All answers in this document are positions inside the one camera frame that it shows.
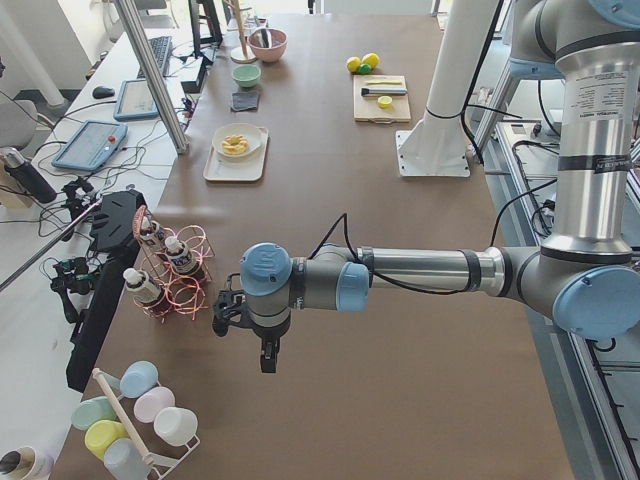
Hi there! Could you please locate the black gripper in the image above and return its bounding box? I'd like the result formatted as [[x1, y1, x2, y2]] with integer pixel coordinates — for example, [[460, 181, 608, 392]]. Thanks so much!
[[254, 327, 285, 373]]

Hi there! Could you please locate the tea bottle white cap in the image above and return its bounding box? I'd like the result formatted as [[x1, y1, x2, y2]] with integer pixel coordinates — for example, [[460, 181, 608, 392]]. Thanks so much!
[[123, 268, 164, 307]]

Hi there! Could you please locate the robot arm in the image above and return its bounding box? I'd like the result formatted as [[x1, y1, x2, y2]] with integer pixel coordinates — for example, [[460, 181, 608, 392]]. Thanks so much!
[[240, 1, 639, 373]]

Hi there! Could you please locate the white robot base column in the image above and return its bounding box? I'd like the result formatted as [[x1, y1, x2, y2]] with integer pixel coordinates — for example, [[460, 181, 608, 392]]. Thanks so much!
[[396, 0, 503, 177]]

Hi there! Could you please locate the tea bottle in rack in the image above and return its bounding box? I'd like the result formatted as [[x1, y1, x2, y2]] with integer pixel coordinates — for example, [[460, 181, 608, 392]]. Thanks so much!
[[165, 236, 206, 284]]

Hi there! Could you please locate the tea bottle rack top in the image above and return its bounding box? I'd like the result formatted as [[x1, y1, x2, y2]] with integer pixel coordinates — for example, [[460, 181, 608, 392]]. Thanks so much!
[[140, 216, 165, 252]]

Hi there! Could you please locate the cream serving tray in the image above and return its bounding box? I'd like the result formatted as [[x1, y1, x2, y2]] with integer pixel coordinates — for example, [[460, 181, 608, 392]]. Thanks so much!
[[203, 123, 269, 182]]

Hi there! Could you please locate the white plastic cup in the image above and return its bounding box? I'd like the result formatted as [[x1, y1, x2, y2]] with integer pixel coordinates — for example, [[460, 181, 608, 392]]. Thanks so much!
[[153, 407, 198, 447]]

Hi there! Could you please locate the blue plastic cup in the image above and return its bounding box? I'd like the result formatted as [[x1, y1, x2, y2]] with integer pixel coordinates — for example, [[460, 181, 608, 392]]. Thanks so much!
[[120, 360, 159, 399]]

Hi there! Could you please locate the pink plastic cup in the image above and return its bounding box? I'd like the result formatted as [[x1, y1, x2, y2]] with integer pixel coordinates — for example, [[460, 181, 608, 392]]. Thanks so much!
[[133, 386, 175, 423]]

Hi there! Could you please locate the grey plastic cup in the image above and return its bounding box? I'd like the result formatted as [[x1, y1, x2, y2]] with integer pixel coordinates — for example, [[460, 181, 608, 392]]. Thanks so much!
[[103, 438, 151, 480]]

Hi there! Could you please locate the green plastic cup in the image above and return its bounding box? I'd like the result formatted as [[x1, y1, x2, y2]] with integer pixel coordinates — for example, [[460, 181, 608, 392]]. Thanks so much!
[[71, 396, 117, 431]]

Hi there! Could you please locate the yellow plastic cup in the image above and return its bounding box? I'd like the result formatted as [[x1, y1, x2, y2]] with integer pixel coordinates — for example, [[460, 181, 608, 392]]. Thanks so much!
[[84, 420, 129, 460]]

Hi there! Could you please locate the dark grey cloth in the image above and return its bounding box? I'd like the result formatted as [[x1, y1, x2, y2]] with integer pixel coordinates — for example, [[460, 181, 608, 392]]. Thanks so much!
[[230, 90, 260, 112]]

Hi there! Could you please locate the blue teach pendant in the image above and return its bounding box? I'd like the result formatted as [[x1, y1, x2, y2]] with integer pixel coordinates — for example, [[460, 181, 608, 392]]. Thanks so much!
[[52, 121, 128, 172], [113, 79, 159, 121]]

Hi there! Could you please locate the lemon half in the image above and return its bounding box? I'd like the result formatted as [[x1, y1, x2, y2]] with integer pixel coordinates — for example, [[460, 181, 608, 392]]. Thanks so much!
[[377, 95, 393, 109]]

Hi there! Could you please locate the wooden cutting board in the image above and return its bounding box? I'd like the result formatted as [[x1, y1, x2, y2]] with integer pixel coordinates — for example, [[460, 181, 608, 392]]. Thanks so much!
[[353, 75, 411, 123]]

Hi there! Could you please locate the mint green bowl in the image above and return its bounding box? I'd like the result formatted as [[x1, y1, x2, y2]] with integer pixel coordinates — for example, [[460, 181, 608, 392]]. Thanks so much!
[[232, 64, 262, 88]]

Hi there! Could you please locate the steel muddler black tip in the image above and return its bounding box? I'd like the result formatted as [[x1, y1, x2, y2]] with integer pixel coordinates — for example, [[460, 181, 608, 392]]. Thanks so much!
[[360, 85, 408, 97]]

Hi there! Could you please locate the yellow plastic knife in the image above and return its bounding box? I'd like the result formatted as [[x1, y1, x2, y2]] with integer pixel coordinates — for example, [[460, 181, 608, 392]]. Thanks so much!
[[365, 78, 403, 85]]

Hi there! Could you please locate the wooden cup stand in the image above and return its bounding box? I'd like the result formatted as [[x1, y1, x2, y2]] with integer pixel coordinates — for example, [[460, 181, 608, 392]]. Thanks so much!
[[224, 0, 257, 64]]

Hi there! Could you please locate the yellow lemon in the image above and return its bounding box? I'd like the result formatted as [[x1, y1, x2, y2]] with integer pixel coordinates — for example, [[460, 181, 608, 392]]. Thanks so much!
[[346, 56, 362, 73], [362, 52, 380, 69]]

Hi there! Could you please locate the black computer mouse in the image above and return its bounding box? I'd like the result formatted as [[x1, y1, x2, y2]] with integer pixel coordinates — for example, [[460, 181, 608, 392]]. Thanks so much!
[[92, 86, 115, 99]]

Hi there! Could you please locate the pink bowl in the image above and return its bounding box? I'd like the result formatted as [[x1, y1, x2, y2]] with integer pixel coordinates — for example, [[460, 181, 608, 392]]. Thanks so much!
[[248, 27, 288, 63]]

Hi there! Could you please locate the black water bottle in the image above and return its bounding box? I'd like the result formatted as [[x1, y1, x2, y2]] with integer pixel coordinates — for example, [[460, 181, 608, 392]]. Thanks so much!
[[1, 147, 57, 203]]

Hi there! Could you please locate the black keyboard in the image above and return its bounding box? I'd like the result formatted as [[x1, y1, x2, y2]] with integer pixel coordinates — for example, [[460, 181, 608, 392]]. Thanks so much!
[[148, 36, 172, 77]]

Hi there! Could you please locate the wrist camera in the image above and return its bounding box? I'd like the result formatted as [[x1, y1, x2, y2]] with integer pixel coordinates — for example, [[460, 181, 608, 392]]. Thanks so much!
[[212, 273, 251, 337]]

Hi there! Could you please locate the copper wire bottle rack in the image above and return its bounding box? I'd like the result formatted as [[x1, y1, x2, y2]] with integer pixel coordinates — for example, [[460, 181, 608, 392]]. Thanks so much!
[[126, 206, 215, 320]]

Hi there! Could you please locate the white wire cup rack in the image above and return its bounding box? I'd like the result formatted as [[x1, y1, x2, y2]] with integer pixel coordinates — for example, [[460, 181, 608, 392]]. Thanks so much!
[[92, 368, 201, 479]]

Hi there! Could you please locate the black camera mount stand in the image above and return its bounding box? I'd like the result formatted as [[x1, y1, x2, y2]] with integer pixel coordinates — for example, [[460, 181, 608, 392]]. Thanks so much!
[[66, 189, 146, 392]]

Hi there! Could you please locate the aluminium frame post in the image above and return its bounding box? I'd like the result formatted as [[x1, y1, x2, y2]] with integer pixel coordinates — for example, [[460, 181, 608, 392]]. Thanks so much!
[[114, 0, 189, 155]]

